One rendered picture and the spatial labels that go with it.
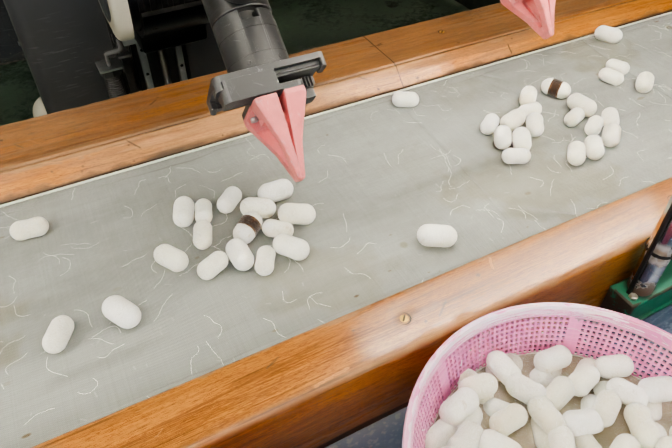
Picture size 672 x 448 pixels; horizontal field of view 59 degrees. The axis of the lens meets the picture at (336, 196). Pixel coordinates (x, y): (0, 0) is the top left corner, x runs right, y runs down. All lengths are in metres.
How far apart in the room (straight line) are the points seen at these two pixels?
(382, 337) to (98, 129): 0.41
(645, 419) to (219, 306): 0.35
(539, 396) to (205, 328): 0.27
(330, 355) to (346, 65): 0.44
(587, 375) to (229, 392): 0.28
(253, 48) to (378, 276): 0.23
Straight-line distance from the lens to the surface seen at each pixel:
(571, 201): 0.67
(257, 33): 0.54
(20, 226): 0.65
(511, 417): 0.49
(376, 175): 0.66
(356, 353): 0.48
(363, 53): 0.83
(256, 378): 0.47
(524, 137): 0.71
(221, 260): 0.56
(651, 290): 0.64
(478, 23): 0.93
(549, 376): 0.53
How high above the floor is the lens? 1.16
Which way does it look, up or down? 42 degrees down
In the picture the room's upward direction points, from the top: straight up
